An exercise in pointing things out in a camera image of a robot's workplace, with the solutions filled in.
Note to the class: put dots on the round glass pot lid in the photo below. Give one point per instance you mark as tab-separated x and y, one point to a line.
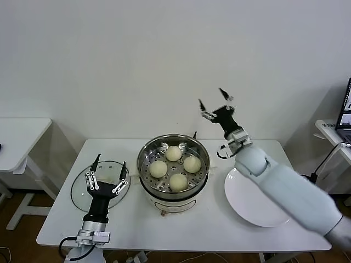
79	197

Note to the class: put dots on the grey floor power strip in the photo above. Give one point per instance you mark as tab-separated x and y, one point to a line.
137	257

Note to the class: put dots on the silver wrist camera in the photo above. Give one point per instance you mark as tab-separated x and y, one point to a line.
238	141
93	237

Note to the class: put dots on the white round plate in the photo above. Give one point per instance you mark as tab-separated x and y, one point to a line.
246	202

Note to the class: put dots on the white side table with label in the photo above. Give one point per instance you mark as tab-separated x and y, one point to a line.
326	131

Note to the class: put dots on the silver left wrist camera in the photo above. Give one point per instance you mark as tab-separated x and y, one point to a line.
93	237

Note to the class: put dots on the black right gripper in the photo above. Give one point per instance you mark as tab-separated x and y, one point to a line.
226	120

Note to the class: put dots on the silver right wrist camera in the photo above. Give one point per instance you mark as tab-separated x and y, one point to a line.
238	141

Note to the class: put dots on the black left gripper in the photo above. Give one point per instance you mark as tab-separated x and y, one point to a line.
100	197

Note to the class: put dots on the perforated steel steamer basket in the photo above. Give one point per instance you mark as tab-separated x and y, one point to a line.
164	191

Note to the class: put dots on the cream electric cooker pot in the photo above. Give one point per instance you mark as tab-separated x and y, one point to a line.
175	206

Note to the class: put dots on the white steamed baozi bun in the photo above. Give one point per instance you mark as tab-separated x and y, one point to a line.
158	169
192	164
178	182
173	153

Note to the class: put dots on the open grey laptop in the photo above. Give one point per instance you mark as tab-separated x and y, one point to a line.
346	109

